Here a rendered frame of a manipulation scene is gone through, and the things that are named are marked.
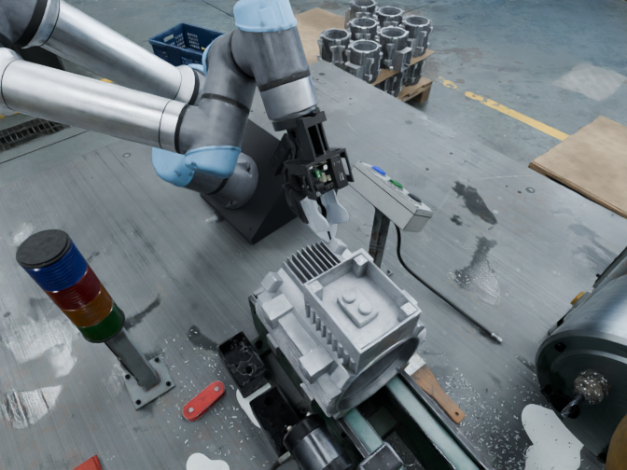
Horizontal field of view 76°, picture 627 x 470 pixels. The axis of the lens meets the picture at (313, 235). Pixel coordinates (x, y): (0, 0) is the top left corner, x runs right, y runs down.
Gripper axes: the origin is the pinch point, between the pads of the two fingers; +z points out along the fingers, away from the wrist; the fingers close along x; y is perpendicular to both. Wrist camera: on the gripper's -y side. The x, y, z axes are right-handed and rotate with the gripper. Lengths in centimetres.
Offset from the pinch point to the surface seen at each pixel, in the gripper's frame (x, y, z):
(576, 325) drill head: 16.7, 30.0, 15.8
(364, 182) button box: 15.4, -7.9, -2.2
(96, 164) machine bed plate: -25, -88, -18
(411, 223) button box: 16.1, 2.4, 5.2
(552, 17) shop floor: 427, -208, 5
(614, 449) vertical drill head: -8.9, 46.4, 0.4
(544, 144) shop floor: 226, -102, 66
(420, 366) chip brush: 9.5, 3.4, 34.1
